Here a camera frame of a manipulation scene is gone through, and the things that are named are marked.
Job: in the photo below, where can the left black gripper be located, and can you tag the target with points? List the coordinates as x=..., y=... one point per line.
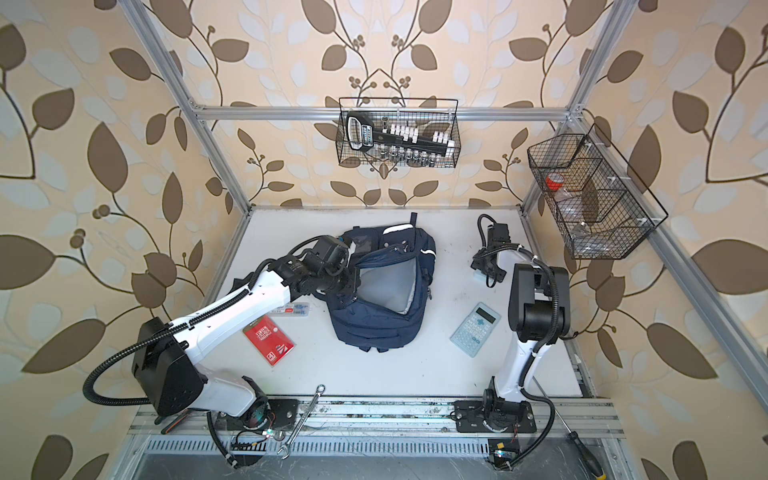
x=354, y=282

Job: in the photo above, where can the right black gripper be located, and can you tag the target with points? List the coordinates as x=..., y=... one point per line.
x=478, y=262

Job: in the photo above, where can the navy blue student backpack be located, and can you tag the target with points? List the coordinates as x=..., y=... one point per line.
x=394, y=267

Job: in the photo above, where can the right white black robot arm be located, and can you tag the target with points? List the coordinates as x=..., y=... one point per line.
x=536, y=317

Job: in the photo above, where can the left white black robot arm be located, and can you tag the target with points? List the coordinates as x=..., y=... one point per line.
x=167, y=357

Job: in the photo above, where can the red capped clear bottle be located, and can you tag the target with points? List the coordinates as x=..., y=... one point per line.
x=560, y=192

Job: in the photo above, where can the red booklet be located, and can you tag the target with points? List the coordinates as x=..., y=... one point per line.
x=270, y=341

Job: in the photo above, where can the silver combination wrench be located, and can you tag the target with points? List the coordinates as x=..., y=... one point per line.
x=285, y=449

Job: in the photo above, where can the black yellow screwdriver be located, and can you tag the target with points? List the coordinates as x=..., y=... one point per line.
x=587, y=457

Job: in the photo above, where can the right wall wire basket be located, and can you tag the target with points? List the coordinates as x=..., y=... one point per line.
x=616, y=211

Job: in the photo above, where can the wall wire basket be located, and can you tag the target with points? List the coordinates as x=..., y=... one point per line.
x=430, y=108
x=616, y=211

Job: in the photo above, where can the back wall wire basket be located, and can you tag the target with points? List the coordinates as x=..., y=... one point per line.
x=430, y=108

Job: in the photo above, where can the black socket set rail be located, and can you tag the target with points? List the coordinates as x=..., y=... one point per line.
x=388, y=133

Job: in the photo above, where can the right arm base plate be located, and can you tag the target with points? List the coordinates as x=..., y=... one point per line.
x=472, y=416

